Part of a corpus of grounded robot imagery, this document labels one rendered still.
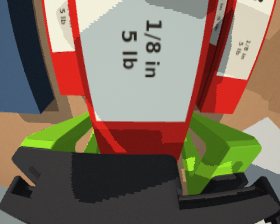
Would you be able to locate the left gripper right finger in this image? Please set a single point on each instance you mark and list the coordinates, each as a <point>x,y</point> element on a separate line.
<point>228,151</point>

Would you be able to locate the red box with white label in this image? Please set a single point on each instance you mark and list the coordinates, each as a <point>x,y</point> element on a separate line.
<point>238,33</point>

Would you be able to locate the red box of welding electrodes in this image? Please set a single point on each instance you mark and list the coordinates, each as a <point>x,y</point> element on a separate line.
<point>61,45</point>

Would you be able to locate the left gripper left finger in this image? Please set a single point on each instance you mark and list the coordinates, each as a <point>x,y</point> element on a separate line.
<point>64,136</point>

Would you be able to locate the red welding electrode box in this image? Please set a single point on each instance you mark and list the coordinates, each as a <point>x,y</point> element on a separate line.
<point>141,63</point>

